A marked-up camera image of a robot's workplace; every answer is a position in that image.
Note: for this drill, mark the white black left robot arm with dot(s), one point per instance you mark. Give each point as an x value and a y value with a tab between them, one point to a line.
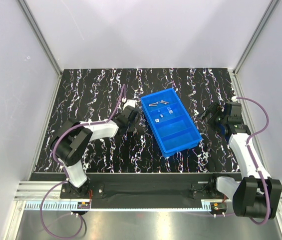
70	143

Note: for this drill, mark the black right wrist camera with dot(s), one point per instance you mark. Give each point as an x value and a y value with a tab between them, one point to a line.
233	109

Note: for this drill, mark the blue plastic divided bin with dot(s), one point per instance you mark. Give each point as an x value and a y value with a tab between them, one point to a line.
174	132

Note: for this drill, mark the silver bolt one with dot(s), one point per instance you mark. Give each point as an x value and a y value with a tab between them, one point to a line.
164	102

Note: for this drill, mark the aluminium frame rail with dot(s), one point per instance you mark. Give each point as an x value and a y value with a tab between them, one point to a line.
55	196

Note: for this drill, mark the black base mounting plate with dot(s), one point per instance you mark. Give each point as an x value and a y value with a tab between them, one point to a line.
183	184

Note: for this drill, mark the aluminium corner post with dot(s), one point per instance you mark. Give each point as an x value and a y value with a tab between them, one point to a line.
256	34
39	36

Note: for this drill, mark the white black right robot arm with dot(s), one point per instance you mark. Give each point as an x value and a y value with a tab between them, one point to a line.
257	195

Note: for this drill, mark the right aluminium corner post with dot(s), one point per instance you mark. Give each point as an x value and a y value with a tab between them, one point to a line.
256	34

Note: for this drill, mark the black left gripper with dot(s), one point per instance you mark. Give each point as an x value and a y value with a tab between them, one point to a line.
133	117

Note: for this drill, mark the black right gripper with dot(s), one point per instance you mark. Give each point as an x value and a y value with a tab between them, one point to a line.
214	114

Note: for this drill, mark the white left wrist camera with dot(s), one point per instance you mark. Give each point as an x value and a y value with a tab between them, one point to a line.
130	102

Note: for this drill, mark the left aluminium corner post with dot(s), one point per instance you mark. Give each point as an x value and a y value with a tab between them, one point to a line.
39	36

